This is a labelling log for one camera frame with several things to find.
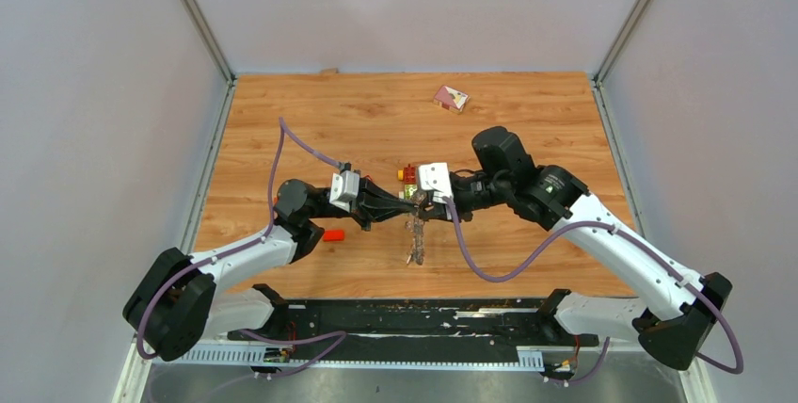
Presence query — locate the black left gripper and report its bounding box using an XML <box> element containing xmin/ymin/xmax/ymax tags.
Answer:
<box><xmin>311</xmin><ymin>176</ymin><xmax>418</xmax><ymax>232</ymax></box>

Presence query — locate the chain of metal keyrings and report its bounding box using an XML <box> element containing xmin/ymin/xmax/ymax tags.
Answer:
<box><xmin>404</xmin><ymin>197</ymin><xmax>431</xmax><ymax>266</ymax></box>

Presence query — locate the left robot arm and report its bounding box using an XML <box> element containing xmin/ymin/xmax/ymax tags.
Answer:
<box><xmin>122</xmin><ymin>171</ymin><xmax>418</xmax><ymax>361</ymax></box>

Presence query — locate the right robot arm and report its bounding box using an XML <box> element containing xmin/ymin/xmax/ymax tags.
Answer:
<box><xmin>416</xmin><ymin>126</ymin><xmax>732</xmax><ymax>371</ymax></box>

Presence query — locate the red toy brick car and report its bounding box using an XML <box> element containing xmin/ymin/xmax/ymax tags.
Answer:
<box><xmin>397</xmin><ymin>164</ymin><xmax>418</xmax><ymax>200</ymax></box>

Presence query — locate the small red toy brick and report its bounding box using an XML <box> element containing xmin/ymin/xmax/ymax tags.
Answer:
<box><xmin>323</xmin><ymin>230</ymin><xmax>345</xmax><ymax>242</ymax></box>

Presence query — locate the red patterned card box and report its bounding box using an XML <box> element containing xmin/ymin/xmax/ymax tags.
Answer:
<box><xmin>433</xmin><ymin>85</ymin><xmax>471</xmax><ymax>114</ymax></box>

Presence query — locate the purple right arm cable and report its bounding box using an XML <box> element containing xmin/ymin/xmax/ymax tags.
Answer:
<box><xmin>442</xmin><ymin>197</ymin><xmax>745</xmax><ymax>387</ymax></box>

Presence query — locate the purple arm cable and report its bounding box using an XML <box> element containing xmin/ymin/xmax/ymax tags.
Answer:
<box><xmin>442</xmin><ymin>197</ymin><xmax>745</xmax><ymax>387</ymax></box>
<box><xmin>136</xmin><ymin>117</ymin><xmax>350</xmax><ymax>382</ymax></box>

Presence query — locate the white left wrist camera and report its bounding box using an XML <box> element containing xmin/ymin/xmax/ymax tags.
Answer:
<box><xmin>328</xmin><ymin>170</ymin><xmax>360</xmax><ymax>213</ymax></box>

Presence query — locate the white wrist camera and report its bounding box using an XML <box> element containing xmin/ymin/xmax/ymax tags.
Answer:
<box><xmin>416</xmin><ymin>162</ymin><xmax>454</xmax><ymax>203</ymax></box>
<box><xmin>328</xmin><ymin>170</ymin><xmax>360</xmax><ymax>213</ymax></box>

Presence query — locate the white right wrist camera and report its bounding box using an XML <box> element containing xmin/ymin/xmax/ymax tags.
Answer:
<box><xmin>416</xmin><ymin>162</ymin><xmax>454</xmax><ymax>203</ymax></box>

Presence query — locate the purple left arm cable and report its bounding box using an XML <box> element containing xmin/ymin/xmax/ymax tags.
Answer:
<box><xmin>136</xmin><ymin>117</ymin><xmax>350</xmax><ymax>382</ymax></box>

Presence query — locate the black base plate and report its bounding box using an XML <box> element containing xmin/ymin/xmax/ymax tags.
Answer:
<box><xmin>254</xmin><ymin>298</ymin><xmax>600</xmax><ymax>363</ymax></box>

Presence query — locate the aluminium frame post left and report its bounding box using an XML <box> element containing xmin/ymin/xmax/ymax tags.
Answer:
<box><xmin>180</xmin><ymin>0</ymin><xmax>236</xmax><ymax>86</ymax></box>

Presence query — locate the aluminium frame post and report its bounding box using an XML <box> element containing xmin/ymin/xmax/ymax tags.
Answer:
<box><xmin>180</xmin><ymin>0</ymin><xmax>236</xmax><ymax>86</ymax></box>
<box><xmin>593</xmin><ymin>0</ymin><xmax>653</xmax><ymax>85</ymax></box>

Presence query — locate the aluminium frame post right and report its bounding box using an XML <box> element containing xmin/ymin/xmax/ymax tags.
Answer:
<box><xmin>593</xmin><ymin>0</ymin><xmax>653</xmax><ymax>85</ymax></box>

